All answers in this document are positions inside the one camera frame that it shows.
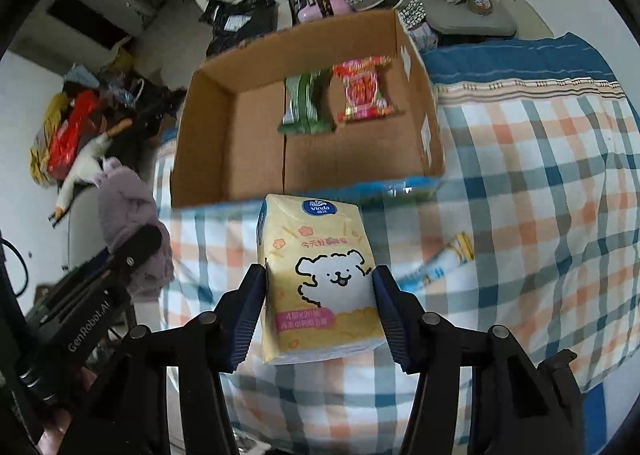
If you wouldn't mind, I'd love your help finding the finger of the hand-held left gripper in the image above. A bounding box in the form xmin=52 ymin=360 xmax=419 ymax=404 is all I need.
xmin=106 ymin=224 xmax=164 ymax=278

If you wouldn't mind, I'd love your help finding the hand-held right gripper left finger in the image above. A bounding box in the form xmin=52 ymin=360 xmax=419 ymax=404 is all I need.
xmin=59 ymin=263 xmax=271 ymax=455

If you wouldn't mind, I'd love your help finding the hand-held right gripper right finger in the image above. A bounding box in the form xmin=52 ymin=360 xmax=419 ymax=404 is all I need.
xmin=370 ymin=265 xmax=587 ymax=455

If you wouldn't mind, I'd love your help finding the yellow tissue pack with dog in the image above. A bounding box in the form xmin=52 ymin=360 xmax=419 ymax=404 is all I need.
xmin=256 ymin=194 xmax=389 ymax=366

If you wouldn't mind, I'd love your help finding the brown cardboard box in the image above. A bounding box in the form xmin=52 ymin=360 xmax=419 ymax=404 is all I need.
xmin=169 ymin=8 xmax=447 ymax=209

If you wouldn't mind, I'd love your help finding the green striped packet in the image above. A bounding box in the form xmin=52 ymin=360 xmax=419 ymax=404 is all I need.
xmin=277 ymin=71 xmax=334 ymax=136

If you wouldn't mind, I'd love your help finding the red patterned packet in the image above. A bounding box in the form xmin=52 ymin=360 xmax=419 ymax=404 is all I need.
xmin=331 ymin=55 xmax=401 ymax=124

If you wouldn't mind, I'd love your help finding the purple fluffy garment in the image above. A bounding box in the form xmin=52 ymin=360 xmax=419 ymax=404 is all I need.
xmin=95 ymin=158 xmax=175 ymax=301

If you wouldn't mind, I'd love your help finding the blue and white tissue packet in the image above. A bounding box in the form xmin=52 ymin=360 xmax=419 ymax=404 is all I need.
xmin=397 ymin=231 xmax=475 ymax=292

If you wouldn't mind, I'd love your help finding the white plush toy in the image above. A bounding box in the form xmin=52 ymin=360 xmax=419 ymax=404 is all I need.
xmin=48 ymin=132 xmax=118 ymax=228

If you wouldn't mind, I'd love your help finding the red plastic bag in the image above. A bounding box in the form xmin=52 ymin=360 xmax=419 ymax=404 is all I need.
xmin=46 ymin=89 xmax=102 ymax=181

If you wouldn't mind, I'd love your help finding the plaid bed sheet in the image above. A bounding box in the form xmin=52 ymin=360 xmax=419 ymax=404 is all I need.
xmin=152 ymin=32 xmax=640 ymax=455

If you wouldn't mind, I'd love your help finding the black plastic bag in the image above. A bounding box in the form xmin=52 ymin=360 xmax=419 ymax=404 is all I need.
xmin=201 ymin=0 xmax=279 ymax=58

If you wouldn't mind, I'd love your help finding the pink suitcase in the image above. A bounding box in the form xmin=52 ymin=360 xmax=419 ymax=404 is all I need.
xmin=292 ymin=0 xmax=357 ymax=26

